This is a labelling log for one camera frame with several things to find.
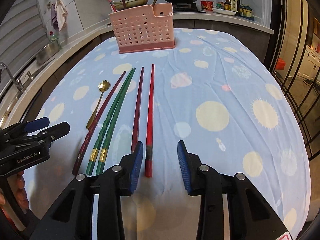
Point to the clear plastic bottle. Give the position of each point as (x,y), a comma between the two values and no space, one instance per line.
(220,4)

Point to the amber sauce bottle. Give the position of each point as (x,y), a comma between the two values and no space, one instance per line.
(227,5)

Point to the red chopstick gold band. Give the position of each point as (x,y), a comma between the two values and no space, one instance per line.
(112,6)

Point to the black gas stove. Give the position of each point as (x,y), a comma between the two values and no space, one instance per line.
(184,7)

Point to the left hand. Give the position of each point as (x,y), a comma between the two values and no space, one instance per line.
(21,194)

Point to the white plate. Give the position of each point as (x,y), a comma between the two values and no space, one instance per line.
(224,12)

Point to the white hanging towel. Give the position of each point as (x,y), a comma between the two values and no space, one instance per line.
(61,14)

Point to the green dish soap bottle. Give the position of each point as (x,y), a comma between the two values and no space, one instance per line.
(53,36)

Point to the purple hanging cloth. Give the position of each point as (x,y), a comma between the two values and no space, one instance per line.
(53,18)

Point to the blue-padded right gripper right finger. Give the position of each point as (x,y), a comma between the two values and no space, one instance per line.
(231,206)

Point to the chrome sink faucet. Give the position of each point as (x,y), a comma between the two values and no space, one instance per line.
(17,83)

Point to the red instant noodle cup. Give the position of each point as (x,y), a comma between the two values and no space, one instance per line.
(207,5)

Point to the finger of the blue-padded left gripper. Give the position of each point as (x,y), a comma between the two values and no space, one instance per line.
(51,134)
(36,125)

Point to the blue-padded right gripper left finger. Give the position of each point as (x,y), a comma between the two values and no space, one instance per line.
(70,216)

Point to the green chopstick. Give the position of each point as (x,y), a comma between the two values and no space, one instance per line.
(113,121)
(101,137)

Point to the stainless steel pot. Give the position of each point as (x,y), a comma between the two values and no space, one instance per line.
(47,51)

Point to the dark soy sauce bottle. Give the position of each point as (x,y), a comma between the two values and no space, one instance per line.
(235,7)

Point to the gold flower spoon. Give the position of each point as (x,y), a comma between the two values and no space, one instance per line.
(103,87)

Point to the dark red chopstick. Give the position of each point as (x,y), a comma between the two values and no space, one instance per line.
(135,132)

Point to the pink perforated utensil holder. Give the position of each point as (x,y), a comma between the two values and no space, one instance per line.
(144,28)

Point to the seasoning jar set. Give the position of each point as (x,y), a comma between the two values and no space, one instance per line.
(246,12)

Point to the bright red chopstick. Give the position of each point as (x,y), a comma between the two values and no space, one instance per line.
(149,131)

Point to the light blue planet tablecloth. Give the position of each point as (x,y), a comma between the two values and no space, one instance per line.
(211,92)

